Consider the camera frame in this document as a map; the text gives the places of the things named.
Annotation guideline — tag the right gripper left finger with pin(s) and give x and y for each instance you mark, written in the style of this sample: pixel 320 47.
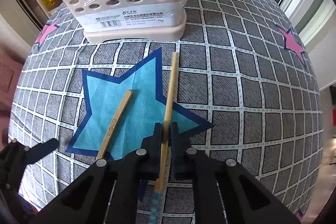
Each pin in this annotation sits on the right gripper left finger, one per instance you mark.
pixel 106 192

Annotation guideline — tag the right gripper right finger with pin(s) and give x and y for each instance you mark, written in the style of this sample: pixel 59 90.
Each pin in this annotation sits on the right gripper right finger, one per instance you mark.
pixel 224 191

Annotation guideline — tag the short bamboo chopstick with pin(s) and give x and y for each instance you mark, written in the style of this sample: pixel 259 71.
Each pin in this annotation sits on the short bamboo chopstick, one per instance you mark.
pixel 113 124

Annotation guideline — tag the patterned bamboo chopstick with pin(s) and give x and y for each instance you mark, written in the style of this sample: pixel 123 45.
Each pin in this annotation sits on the patterned bamboo chopstick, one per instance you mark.
pixel 159 183

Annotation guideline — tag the grey checked tablecloth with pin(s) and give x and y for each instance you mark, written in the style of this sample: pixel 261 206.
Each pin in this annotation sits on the grey checked tablecloth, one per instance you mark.
pixel 242 67

